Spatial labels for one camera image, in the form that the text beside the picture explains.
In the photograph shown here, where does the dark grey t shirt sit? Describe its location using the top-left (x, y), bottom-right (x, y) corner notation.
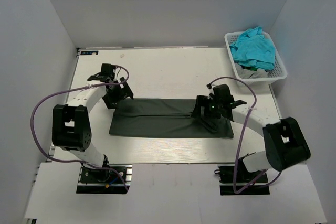
top-left (109, 98), bottom-right (234, 138)

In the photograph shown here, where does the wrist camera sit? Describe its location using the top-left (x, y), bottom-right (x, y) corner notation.
top-left (207, 84), bottom-right (247, 109)
top-left (87, 63), bottom-right (117, 83)

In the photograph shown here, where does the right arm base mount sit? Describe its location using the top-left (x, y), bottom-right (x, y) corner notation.
top-left (214, 166), bottom-right (270, 196)

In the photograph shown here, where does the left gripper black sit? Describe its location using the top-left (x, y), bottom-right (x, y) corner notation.
top-left (102, 77), bottom-right (133, 109)

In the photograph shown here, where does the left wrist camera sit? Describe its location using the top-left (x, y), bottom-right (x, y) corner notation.
top-left (87, 63), bottom-right (117, 83)

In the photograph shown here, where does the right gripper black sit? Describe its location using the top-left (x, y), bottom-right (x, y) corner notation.
top-left (192, 95), bottom-right (223, 119)

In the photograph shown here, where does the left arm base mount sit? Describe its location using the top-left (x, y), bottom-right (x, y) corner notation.
top-left (76, 165), bottom-right (132, 195)

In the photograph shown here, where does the light grey t shirt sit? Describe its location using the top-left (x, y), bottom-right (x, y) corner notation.
top-left (235, 64), bottom-right (268, 79)

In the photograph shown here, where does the white plastic basket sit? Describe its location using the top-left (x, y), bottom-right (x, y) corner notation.
top-left (224, 31), bottom-right (287, 84)

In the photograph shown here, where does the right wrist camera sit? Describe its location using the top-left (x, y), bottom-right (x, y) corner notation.
top-left (207, 84), bottom-right (247, 109)

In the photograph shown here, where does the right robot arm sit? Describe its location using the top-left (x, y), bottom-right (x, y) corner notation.
top-left (192, 94), bottom-right (311, 182)

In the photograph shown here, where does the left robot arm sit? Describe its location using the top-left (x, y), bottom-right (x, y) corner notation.
top-left (52, 77), bottom-right (134, 182)

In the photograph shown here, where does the blue table label sticker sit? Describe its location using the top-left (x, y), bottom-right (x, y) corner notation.
top-left (80, 50), bottom-right (99, 56)

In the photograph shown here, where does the turquoise t shirt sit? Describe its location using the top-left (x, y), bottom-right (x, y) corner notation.
top-left (229, 26), bottom-right (276, 71)

